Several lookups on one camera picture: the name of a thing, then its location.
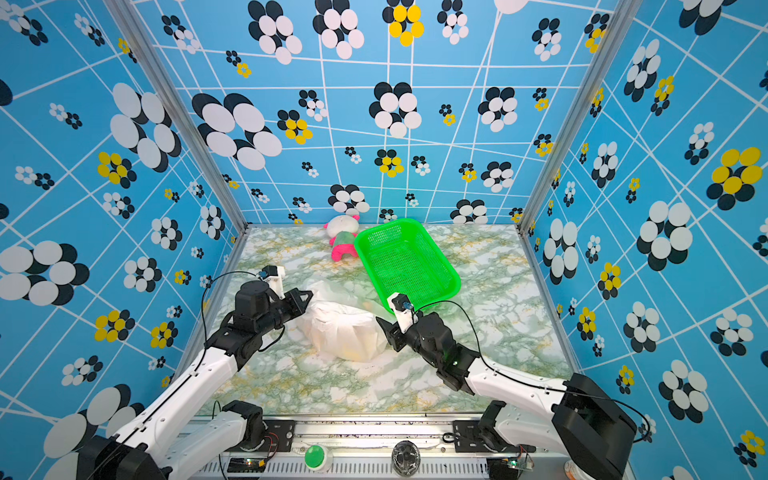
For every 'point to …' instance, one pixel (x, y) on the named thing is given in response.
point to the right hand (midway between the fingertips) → (388, 312)
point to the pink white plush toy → (343, 229)
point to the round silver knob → (406, 458)
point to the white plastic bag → (344, 328)
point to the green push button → (318, 457)
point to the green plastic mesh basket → (402, 258)
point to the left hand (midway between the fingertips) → (315, 291)
